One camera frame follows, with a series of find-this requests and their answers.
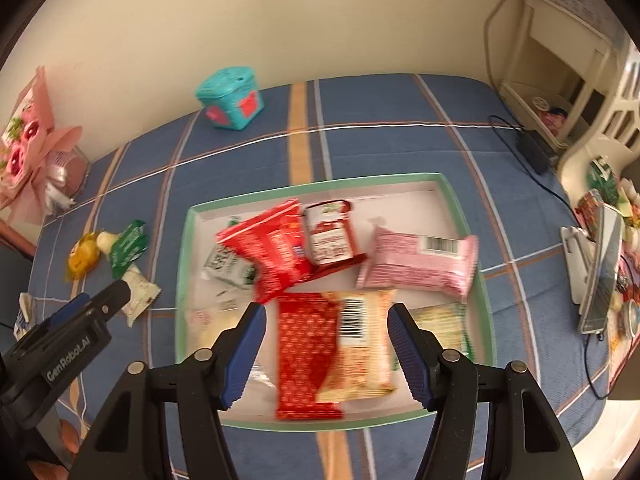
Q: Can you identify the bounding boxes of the red flower snack packet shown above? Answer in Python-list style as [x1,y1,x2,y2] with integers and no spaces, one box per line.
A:
[216,199,316,305]

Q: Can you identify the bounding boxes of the cream bedside shelf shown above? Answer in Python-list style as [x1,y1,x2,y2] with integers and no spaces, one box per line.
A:
[484,0,640,201]

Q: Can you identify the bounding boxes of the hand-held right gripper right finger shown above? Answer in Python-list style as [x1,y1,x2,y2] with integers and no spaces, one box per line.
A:
[387,302,583,480]

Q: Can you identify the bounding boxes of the person's left hand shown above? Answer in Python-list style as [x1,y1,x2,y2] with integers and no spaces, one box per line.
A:
[57,417,82,457]

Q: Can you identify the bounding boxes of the white phone stand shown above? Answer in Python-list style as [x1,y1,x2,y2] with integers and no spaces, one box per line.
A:
[560,226,598,306]

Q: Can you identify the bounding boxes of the teal toy box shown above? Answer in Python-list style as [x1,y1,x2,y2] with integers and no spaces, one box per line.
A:
[195,66,266,131]

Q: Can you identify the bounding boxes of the black charger with cable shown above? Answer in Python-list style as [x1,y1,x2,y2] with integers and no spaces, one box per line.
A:
[487,114,573,208]

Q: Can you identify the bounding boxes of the pile of colourful trinkets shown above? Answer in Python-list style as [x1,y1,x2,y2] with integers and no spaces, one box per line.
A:
[607,180,640,356]

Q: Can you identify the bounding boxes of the blue plaid bed sheet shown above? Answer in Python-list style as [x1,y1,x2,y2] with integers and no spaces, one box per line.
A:
[27,74,613,480]

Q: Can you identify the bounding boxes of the dark green snack packet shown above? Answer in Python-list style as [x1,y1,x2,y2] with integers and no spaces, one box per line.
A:
[109,220,148,280]

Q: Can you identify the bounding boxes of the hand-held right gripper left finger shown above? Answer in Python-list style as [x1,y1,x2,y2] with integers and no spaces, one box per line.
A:
[67,302,267,480]

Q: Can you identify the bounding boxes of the smartphone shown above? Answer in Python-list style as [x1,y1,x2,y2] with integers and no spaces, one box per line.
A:
[579,205,623,335]

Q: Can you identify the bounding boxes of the green white cracker packet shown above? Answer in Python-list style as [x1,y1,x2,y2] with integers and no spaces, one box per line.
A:
[202,242,261,291]

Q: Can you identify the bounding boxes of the blue white crumpled wrapper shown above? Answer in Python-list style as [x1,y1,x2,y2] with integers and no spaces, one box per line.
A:
[12,292,38,346]

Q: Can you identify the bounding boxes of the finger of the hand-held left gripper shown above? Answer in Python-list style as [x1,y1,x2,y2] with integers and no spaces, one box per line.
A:
[10,294,93,353]
[0,282,132,428]

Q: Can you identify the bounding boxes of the pink flower bouquet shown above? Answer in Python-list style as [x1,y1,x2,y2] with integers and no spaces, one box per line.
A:
[0,65,83,226]

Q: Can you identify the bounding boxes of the black phone cable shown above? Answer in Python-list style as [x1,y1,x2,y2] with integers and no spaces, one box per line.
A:
[581,332,609,401]

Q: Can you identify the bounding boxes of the pink snack packet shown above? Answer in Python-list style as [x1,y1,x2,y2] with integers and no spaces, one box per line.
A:
[356,226,480,303]

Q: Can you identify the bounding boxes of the red printed packet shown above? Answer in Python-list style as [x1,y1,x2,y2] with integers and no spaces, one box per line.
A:
[575,190,606,238]

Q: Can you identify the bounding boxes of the yellow chips bag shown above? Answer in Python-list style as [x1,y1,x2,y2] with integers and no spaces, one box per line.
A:
[65,232,103,281]

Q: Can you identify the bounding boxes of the red patterned snack packet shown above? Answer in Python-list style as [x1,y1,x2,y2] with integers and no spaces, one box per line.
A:
[275,292,346,421]

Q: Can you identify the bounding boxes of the round cake packet green ends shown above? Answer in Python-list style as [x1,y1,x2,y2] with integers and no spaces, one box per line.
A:
[395,302,476,371]

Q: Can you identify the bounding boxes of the clear bun packet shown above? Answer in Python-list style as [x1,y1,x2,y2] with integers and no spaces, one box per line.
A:
[185,305,276,391]

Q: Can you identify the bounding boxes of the green striped packet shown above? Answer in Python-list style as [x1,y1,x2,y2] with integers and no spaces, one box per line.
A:
[586,157,621,201]

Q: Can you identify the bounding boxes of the white snack packet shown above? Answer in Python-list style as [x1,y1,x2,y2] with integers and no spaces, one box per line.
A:
[120,265,162,328]

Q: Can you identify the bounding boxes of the beige snack packet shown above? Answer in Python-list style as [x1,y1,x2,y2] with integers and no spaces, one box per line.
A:
[317,289,398,403]

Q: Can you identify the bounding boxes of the green-edged white tray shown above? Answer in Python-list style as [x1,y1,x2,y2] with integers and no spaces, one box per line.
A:
[175,172,498,432]

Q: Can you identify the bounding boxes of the pink board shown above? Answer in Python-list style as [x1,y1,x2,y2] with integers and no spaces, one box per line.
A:
[0,220,38,261]

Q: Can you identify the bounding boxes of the small pink toy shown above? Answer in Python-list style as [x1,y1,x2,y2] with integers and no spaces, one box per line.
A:
[542,106,571,136]

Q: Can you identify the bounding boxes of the clear pink gift box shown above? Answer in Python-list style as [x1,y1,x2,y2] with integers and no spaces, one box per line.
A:
[42,147,92,211]

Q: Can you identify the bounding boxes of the dark red snack packet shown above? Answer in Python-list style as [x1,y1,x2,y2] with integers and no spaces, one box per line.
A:
[302,200,368,276]

